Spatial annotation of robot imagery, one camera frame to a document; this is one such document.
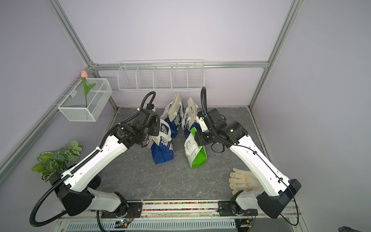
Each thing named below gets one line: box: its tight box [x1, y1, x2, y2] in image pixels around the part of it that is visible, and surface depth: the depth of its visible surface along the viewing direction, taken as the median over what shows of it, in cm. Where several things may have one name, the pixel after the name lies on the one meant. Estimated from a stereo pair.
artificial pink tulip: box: [81, 70, 97, 108], surface depth 85 cm
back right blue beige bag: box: [181, 97, 200, 139], surface depth 91 cm
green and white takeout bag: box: [184, 127, 208, 170], surface depth 77 cm
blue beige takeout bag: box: [147, 118, 174, 165], surface depth 84 cm
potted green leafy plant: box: [31, 140, 84, 183], surface depth 67 cm
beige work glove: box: [228, 168, 263, 196], surface depth 83 cm
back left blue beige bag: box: [159, 93, 185, 138], surface depth 94 cm
